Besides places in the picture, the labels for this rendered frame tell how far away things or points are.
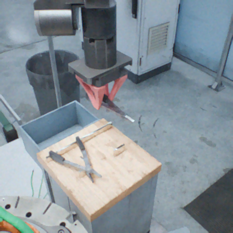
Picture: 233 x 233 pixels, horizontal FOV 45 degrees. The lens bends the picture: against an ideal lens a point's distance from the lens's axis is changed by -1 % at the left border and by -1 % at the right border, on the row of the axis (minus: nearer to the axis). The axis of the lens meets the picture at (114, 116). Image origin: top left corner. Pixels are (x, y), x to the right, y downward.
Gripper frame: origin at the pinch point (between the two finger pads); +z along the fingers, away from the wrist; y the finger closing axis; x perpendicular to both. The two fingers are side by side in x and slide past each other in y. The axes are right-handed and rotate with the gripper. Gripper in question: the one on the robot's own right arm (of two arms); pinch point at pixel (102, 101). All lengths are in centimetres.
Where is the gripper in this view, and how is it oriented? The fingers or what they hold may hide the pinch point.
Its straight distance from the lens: 57.1
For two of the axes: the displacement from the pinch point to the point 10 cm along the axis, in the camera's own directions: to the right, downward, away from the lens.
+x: 6.5, 4.8, -5.8
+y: -7.6, 4.2, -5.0
